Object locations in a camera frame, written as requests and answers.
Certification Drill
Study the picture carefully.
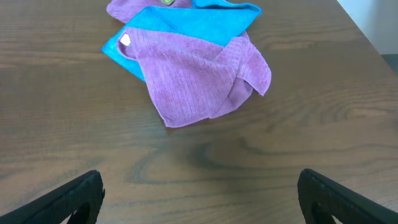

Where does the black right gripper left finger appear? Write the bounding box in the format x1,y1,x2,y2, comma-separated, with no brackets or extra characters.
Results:
1,170,105,224

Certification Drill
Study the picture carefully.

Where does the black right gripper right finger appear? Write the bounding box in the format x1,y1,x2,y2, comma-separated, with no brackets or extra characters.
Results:
297,169,397,224

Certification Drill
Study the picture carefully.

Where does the lower purple cloth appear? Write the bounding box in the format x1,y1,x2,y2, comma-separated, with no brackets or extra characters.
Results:
117,27,271,128

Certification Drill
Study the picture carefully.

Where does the purple cloth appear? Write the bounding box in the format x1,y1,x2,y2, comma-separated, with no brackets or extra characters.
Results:
117,27,271,128
106,0,192,23

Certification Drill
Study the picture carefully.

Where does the upper purple cloth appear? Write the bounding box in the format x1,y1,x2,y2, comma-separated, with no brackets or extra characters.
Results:
106,0,192,23

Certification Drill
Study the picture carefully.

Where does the blue cloth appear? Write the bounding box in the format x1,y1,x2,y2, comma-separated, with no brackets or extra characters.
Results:
101,0,262,82

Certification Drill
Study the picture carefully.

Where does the olive green cloth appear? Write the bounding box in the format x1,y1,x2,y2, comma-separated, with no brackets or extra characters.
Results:
161,0,175,6

